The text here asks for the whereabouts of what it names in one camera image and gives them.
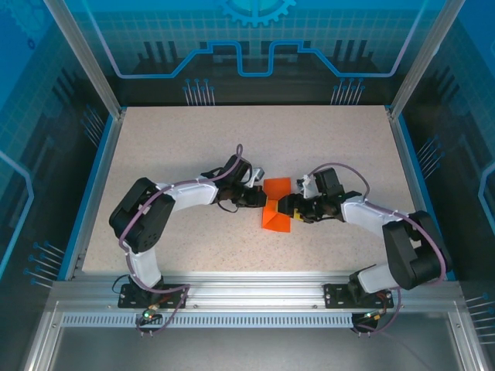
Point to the aluminium frame post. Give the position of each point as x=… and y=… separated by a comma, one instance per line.
x=93, y=65
x=421, y=65

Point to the orange paper sheet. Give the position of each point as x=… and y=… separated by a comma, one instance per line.
x=278, y=185

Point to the blue table edge strip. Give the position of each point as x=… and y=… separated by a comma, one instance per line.
x=420, y=174
x=76, y=232

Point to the aluminium side rail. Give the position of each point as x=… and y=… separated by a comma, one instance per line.
x=409, y=174
x=103, y=174

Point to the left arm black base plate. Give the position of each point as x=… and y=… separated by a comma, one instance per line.
x=125, y=301

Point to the aluminium mounting rail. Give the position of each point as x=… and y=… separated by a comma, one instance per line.
x=251, y=293

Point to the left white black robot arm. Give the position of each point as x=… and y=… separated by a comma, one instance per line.
x=139, y=220

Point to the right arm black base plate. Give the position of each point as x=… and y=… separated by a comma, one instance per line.
x=334, y=297

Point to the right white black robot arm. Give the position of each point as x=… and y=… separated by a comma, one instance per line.
x=410, y=251

